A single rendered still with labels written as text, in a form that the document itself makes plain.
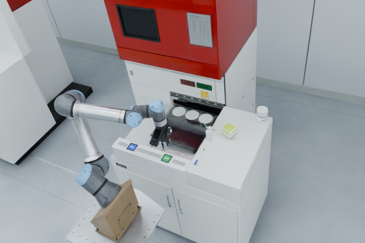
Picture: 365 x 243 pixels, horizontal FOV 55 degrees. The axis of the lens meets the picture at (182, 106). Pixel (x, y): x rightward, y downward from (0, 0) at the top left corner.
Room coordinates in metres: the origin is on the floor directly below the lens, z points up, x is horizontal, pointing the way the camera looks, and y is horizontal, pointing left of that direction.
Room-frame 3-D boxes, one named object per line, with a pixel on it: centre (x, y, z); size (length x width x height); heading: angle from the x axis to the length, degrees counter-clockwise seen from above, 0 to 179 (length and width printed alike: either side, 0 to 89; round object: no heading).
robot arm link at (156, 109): (1.46, 0.14, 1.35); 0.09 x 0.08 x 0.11; 83
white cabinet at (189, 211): (1.65, -0.01, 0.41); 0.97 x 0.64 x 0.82; 57
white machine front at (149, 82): (2.08, 0.04, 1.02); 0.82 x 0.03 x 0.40; 57
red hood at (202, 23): (2.34, -0.13, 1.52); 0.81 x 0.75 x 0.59; 57
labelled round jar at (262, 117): (1.65, -0.51, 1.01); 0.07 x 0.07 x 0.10
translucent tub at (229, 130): (1.56, -0.27, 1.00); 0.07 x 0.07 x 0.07; 37
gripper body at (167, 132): (1.47, 0.14, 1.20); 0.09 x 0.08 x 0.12; 148
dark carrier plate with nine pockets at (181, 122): (1.78, 0.00, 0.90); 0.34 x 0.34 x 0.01; 57
